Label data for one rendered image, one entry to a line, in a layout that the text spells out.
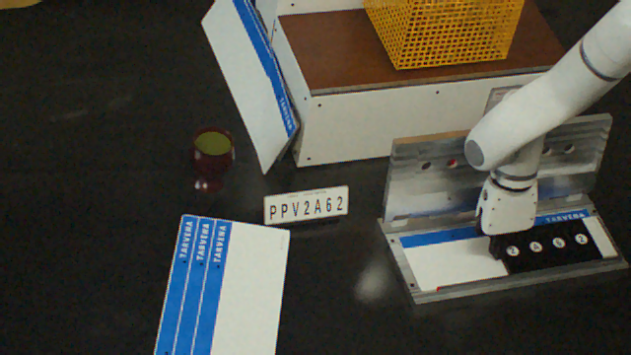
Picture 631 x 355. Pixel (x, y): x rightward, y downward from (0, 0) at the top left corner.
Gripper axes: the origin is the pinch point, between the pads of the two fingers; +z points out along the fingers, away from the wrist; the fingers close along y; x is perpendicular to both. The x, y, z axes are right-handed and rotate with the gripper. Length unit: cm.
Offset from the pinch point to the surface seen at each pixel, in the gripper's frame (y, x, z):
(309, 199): -31.0, 17.0, -3.5
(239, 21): -32, 62, -17
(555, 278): 9.4, -6.7, 3.9
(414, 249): -14.4, 4.8, 1.7
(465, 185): -2.8, 10.6, -6.8
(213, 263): -54, 0, -6
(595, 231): 22.0, 1.6, 1.3
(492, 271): -1.8, -2.7, 3.3
